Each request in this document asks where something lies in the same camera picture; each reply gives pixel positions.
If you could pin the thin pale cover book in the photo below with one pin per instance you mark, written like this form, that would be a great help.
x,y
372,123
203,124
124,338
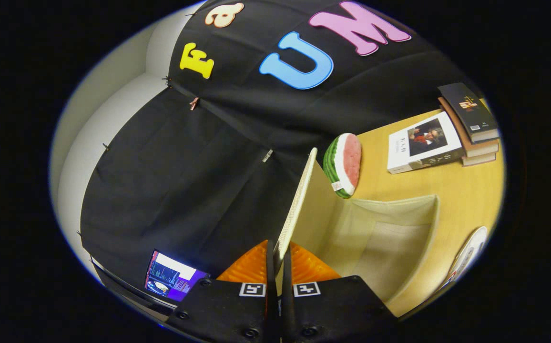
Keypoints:
x,y
478,159

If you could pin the beige fabric storage box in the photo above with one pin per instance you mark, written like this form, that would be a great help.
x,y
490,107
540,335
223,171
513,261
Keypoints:
x,y
375,238

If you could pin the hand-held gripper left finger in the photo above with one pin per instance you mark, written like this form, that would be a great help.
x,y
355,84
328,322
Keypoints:
x,y
228,309

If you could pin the white canvas shoe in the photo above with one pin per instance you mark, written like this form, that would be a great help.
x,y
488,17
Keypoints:
x,y
468,252

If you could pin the white portrait cover book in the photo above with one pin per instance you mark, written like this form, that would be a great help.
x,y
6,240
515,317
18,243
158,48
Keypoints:
x,y
423,143

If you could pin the silver clip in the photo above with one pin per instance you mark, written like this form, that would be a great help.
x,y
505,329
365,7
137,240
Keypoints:
x,y
267,156

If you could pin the watermelon slice plush toy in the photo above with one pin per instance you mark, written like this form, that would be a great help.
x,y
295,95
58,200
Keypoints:
x,y
347,162

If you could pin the brown cover book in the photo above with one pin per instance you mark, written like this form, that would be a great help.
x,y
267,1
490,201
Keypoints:
x,y
475,147

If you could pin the laptop computer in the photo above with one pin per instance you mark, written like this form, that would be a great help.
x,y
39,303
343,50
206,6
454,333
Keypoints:
x,y
170,276

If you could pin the pink clothespin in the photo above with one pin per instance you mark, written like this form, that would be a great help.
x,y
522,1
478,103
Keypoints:
x,y
194,103

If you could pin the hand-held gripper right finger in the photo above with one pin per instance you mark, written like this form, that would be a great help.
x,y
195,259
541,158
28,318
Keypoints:
x,y
332,309

